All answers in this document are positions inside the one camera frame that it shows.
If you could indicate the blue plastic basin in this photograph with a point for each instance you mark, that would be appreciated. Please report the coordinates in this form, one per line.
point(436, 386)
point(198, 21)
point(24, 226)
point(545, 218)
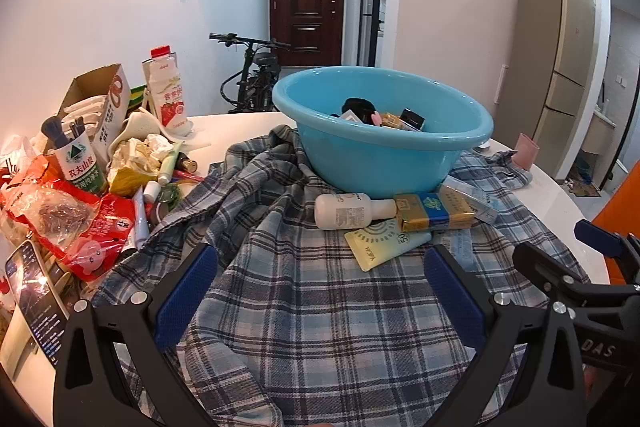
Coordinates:
point(380, 157)

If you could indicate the orange chair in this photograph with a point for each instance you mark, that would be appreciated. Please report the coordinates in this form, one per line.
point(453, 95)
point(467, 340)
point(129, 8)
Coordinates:
point(622, 212)

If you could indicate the pink cup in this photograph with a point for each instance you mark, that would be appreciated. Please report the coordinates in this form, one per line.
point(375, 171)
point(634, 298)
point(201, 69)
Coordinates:
point(526, 152)

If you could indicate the black bicycle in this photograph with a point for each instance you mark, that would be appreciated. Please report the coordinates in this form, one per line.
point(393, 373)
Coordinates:
point(257, 82)

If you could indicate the blue plaid shirt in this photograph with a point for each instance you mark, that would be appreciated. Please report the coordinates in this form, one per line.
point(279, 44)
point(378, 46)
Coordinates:
point(320, 332)

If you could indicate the beige refrigerator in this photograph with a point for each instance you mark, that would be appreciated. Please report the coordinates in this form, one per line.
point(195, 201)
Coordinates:
point(555, 57)

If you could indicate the dark red entrance door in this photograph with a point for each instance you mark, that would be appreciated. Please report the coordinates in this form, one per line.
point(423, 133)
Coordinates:
point(307, 7)

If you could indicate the black cloth pouch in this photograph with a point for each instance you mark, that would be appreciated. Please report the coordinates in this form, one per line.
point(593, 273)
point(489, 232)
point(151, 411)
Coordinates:
point(357, 107)

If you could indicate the smartphone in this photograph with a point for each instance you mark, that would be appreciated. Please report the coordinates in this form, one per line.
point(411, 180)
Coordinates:
point(35, 302)

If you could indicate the red plastic snack bag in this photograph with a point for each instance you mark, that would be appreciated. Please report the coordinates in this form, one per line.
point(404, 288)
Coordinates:
point(107, 232)

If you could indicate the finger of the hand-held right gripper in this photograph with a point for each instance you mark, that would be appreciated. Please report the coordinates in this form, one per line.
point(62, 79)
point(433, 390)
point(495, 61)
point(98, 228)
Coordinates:
point(597, 237)
point(545, 269)

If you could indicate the white wall cover plate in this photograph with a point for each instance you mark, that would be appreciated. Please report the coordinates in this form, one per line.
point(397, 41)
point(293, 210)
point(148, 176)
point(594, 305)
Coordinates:
point(501, 84)

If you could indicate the small black box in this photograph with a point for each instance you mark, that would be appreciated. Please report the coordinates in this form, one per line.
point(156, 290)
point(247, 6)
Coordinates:
point(413, 119)

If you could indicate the makeup brush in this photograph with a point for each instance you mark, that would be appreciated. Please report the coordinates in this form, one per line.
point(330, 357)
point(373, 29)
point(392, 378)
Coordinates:
point(52, 129)

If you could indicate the clear bag of brown snacks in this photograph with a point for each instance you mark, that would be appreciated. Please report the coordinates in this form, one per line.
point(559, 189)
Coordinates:
point(55, 214)

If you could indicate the yellow sunscreen tube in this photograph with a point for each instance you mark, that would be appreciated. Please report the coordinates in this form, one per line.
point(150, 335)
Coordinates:
point(375, 243)

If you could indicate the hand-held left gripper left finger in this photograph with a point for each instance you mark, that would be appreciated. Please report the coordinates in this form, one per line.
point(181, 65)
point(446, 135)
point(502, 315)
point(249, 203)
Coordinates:
point(186, 294)

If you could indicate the crumpled tissue paper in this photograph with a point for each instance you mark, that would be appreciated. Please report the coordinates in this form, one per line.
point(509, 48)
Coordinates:
point(140, 157)

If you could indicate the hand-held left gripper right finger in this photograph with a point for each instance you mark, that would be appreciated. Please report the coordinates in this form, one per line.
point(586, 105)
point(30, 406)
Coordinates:
point(454, 297)

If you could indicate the gold and blue box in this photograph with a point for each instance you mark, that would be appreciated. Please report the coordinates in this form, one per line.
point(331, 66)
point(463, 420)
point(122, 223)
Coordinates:
point(430, 212)

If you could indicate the white plastic scoop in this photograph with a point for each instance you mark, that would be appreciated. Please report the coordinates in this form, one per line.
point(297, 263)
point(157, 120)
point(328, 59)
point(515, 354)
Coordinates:
point(135, 124)

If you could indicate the row of white packets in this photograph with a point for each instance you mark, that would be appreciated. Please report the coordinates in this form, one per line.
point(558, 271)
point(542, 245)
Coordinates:
point(85, 109)

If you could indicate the white lotion bottle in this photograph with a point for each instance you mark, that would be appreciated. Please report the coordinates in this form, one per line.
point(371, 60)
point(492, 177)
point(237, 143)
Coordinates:
point(345, 211)

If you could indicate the strawberry milk bottle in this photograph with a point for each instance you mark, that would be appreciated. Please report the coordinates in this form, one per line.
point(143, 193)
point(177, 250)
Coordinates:
point(167, 102)

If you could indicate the cardboard box with pretzel print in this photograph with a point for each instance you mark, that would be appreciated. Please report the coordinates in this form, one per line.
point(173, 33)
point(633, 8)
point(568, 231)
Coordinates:
point(112, 107)

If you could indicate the cut bottle with green label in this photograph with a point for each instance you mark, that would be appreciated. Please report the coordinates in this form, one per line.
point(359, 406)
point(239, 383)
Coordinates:
point(80, 167)

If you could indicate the amber box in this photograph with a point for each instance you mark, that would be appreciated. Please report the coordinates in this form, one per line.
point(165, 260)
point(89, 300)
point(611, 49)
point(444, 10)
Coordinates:
point(391, 120)

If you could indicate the pale green cream tube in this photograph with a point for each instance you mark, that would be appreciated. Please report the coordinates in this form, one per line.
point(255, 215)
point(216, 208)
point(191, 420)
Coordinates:
point(169, 164)

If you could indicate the slim white carton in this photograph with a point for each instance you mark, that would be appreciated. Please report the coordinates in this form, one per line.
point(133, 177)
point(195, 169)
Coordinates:
point(475, 204)

